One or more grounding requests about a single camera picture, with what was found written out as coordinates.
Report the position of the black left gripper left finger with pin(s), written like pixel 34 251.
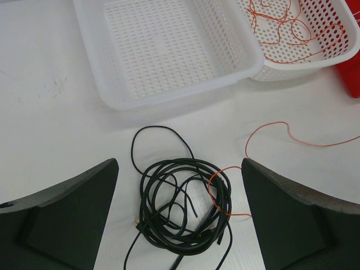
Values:
pixel 60 227

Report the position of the rectangular white perforated basket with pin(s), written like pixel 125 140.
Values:
pixel 144 53

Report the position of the round white perforated basket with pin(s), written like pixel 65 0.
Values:
pixel 298 38

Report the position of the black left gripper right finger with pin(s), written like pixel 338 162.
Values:
pixel 298 227

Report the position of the red plastic tray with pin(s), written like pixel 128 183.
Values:
pixel 349 70

